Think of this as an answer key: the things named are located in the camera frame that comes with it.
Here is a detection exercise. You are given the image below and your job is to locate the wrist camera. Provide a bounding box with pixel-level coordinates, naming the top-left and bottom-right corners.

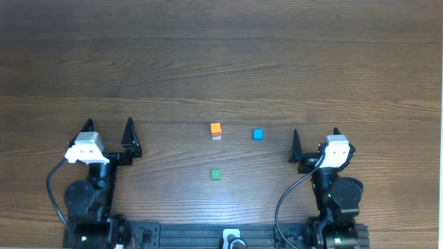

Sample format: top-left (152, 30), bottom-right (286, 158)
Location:
top-left (318, 134), bottom-right (351, 169)
top-left (64, 131), bottom-right (110, 165)

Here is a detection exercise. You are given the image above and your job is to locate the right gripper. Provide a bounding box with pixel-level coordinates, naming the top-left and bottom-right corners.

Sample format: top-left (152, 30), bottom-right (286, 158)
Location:
top-left (288, 127), bottom-right (356, 174)

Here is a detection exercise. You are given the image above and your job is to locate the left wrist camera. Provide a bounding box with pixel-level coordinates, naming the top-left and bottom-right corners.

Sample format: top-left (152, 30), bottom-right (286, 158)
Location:
top-left (64, 131), bottom-right (110, 165)

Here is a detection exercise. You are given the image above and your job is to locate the mounting rail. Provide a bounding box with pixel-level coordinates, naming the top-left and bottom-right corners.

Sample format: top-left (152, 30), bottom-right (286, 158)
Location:
top-left (63, 221), bottom-right (370, 249)

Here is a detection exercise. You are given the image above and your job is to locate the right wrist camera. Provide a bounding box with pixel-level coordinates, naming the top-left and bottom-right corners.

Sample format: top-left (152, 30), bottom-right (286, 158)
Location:
top-left (318, 134), bottom-right (351, 169)

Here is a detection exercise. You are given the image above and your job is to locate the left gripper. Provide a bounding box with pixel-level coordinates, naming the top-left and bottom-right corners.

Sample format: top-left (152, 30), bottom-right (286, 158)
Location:
top-left (67, 117), bottom-right (143, 167)

